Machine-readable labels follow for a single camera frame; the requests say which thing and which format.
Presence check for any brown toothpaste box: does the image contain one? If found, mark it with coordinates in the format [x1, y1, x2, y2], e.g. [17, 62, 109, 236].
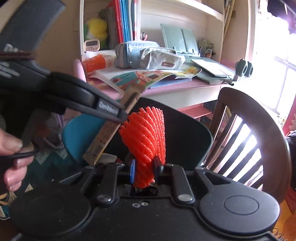
[82, 83, 145, 166]

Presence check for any orange foam fruit net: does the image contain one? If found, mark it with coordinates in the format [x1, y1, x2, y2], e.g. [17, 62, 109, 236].
[118, 106, 166, 189]

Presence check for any person's left hand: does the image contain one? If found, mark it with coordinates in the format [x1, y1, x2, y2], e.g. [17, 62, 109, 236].
[1, 130, 34, 194]

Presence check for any colourful open picture book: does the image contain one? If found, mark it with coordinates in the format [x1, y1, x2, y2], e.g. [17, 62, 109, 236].
[88, 65, 202, 94]

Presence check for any orange tissue pack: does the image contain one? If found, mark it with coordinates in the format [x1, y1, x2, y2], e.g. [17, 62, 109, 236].
[82, 54, 115, 73]

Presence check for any blue grey pencil case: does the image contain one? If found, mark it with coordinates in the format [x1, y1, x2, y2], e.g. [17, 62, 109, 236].
[114, 40, 159, 69]

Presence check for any white digital timer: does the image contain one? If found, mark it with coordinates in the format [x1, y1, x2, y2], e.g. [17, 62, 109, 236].
[84, 39, 100, 52]

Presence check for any teal cream quilt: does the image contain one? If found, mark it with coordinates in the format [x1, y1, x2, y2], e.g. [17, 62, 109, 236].
[1, 148, 87, 220]

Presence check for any beige grey pencil case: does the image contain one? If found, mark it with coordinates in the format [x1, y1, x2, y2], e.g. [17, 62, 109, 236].
[139, 47, 186, 70]

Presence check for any pink study desk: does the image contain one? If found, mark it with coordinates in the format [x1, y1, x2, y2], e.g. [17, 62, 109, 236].
[72, 58, 236, 121]

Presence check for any yellow plush toy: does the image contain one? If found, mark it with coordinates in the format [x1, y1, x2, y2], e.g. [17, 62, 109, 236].
[84, 18, 108, 43]

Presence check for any row of upright books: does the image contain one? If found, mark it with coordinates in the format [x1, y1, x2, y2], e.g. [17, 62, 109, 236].
[98, 0, 142, 49]

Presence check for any dark wooden chair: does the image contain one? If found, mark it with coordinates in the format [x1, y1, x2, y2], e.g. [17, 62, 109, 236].
[204, 87, 292, 203]

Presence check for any green book stand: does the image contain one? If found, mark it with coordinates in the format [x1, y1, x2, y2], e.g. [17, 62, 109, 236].
[161, 24, 200, 57]

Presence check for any green closed notebook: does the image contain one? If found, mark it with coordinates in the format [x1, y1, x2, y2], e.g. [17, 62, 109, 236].
[191, 58, 234, 85]

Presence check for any green desk lamp clamp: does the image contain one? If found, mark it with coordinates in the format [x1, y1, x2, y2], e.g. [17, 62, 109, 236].
[227, 59, 253, 86]

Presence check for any pink cartoon board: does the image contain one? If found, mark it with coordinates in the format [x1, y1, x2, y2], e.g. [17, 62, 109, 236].
[282, 97, 296, 136]

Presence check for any white bookshelf hutch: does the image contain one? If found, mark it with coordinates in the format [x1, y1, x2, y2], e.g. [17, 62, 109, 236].
[78, 1, 253, 66]

